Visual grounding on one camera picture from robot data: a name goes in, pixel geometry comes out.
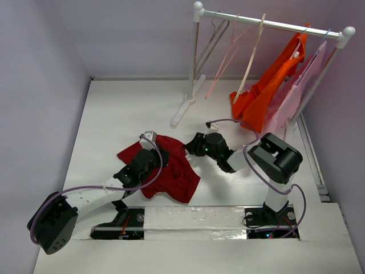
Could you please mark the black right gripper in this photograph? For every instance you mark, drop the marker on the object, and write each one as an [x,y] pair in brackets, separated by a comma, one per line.
[194,144]

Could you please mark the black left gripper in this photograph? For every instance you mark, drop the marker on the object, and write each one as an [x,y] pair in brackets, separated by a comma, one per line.
[155,153]

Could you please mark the dark red t shirt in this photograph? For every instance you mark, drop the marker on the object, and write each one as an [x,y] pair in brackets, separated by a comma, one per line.
[177,179]

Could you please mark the beige wooden hanger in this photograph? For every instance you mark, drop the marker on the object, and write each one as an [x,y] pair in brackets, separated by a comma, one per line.
[245,77]

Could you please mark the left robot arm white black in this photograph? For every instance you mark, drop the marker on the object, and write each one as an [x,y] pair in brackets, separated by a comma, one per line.
[52,226]

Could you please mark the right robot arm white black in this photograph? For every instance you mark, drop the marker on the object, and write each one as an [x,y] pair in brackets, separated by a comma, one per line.
[277,159]

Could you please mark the orange t shirt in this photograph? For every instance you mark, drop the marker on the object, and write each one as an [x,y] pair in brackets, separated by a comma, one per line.
[251,105]

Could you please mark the pink t shirt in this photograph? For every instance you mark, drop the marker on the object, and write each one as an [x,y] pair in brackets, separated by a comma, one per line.
[287,99]

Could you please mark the grey plastic hanger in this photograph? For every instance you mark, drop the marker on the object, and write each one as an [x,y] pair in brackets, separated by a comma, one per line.
[218,32]

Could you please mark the white hanger under orange shirt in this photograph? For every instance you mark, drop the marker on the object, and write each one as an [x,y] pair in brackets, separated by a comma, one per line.
[295,53]

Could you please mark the white clothes rack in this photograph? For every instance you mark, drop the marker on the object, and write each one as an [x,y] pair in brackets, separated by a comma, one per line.
[335,43]

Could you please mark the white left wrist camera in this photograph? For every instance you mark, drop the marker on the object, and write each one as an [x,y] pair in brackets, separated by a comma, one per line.
[148,140]

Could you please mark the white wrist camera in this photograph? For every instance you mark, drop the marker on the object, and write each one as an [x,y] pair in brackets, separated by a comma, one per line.
[148,140]
[211,127]

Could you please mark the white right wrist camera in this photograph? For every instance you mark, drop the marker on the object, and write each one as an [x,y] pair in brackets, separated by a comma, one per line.
[211,127]

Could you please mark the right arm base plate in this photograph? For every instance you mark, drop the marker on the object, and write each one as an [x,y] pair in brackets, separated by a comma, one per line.
[259,226]

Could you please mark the pink wire hanger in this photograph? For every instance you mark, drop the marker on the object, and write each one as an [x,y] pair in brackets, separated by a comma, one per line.
[235,44]

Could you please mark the blue wire hanger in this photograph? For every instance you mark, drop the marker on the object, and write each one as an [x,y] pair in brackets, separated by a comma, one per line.
[310,61]

